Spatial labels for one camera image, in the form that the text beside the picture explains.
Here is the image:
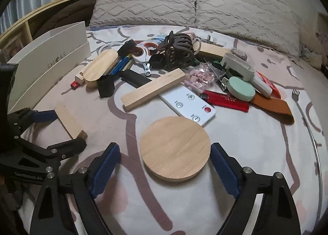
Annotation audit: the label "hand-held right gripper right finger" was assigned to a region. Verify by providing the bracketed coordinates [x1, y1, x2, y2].
[210, 142, 301, 235]

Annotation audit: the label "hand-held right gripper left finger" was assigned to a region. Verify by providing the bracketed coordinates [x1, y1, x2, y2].
[30, 142, 121, 235]

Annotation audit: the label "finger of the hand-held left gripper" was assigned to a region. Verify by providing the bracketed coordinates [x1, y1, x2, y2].
[10, 138, 87, 171]
[7, 107, 59, 136]

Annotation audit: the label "small wooden block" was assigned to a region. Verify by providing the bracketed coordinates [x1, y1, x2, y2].
[54, 104, 88, 140]

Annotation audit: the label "white shoe box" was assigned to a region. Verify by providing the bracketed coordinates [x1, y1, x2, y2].
[0, 21, 91, 115]

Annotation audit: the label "round wooden disc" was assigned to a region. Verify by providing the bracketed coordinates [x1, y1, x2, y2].
[140, 116, 211, 182]

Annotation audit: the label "white remote control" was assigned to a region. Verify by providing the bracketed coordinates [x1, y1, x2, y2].
[159, 85, 216, 127]

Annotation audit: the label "wooden stamp with red tip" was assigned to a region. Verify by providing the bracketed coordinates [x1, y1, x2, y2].
[70, 72, 85, 89]

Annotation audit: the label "wooden shelf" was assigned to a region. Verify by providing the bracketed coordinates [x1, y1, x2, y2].
[0, 0, 99, 59]

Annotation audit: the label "printed blanket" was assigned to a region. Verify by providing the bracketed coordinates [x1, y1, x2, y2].
[18, 24, 323, 235]

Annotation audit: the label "red flat packet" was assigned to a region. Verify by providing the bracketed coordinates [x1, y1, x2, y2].
[201, 90, 249, 113]

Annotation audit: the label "black cup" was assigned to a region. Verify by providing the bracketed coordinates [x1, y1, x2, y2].
[97, 74, 115, 98]

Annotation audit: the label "oval wooden box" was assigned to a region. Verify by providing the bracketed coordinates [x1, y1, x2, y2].
[82, 49, 118, 88]

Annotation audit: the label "mint green round case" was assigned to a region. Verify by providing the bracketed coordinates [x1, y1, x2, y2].
[227, 76, 256, 102]

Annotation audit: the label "brown duvet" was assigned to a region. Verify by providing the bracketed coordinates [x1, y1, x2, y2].
[28, 0, 99, 43]

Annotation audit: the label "white tube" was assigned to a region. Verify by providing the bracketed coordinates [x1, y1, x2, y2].
[250, 76, 272, 95]

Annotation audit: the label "long grooved wooden block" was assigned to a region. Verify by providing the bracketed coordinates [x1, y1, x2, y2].
[121, 68, 185, 111]

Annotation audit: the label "blue pen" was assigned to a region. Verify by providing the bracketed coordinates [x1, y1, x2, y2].
[106, 56, 129, 75]

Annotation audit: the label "black rectangular case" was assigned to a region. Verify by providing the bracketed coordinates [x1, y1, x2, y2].
[120, 69, 152, 88]

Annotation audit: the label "bag of pink pieces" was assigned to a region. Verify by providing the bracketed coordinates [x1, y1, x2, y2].
[183, 62, 221, 93]

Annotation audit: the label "metal fork back scratcher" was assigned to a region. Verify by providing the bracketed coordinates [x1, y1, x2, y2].
[292, 89, 323, 225]

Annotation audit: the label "grey green stapler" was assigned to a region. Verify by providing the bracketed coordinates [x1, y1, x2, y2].
[220, 53, 255, 82]

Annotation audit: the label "black cylinder cap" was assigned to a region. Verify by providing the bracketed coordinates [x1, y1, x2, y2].
[117, 40, 136, 58]

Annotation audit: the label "white orange scissors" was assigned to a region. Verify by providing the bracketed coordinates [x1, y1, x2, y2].
[131, 41, 158, 64]

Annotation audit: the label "patterned tape roll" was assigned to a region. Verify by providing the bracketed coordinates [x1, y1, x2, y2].
[231, 48, 248, 60]

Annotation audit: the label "wooden board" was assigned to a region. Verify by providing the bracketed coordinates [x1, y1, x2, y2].
[196, 43, 232, 59]

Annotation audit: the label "small black hexagonal bottle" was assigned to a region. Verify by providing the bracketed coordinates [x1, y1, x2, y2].
[149, 54, 164, 69]

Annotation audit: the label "pink hair claw clip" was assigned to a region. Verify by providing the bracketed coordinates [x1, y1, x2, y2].
[187, 34, 202, 54]

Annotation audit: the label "brown hair claw clip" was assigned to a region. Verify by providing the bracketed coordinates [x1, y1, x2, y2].
[157, 31, 196, 69]

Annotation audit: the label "small metal clip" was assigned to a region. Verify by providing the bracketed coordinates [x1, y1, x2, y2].
[204, 34, 219, 45]

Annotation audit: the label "grey crumpled cloth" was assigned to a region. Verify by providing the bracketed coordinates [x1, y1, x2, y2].
[298, 44, 325, 70]

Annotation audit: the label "beige knitted pillow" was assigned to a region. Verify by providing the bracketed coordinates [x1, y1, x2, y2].
[195, 0, 301, 58]
[88, 0, 198, 29]

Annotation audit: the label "beige plush cushion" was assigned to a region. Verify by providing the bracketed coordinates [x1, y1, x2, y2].
[298, 12, 328, 70]

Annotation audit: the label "brown leather strap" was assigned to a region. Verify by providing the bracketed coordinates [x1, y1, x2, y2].
[250, 94, 295, 124]

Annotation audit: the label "white ring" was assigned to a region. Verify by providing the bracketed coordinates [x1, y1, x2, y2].
[99, 43, 122, 52]

